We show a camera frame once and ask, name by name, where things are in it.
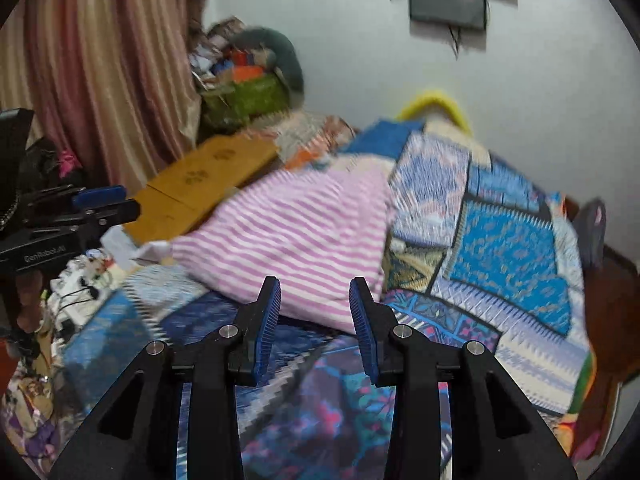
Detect yellow pillow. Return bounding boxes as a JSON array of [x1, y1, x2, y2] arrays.
[[396, 90, 473, 136]]

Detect blue patchwork bedspread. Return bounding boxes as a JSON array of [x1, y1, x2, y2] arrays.
[[62, 122, 592, 479]]

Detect brown cardboard box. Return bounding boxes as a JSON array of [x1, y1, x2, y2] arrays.
[[125, 136, 278, 245]]

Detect black bag with pink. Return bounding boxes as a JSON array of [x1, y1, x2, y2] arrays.
[[18, 138, 89, 194]]

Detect striped brown curtain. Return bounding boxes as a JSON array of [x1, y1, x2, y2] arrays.
[[1, 0, 206, 192]]

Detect green basket of clutter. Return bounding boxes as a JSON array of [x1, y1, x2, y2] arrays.
[[189, 16, 293, 133]]

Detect pink white striped pants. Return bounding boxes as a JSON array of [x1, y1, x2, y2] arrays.
[[170, 169, 393, 334]]

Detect dark backpack on floor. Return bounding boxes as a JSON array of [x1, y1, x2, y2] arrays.
[[573, 198, 606, 270]]

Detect grey plush toy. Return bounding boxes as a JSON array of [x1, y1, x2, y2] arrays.
[[230, 27, 305, 108]]

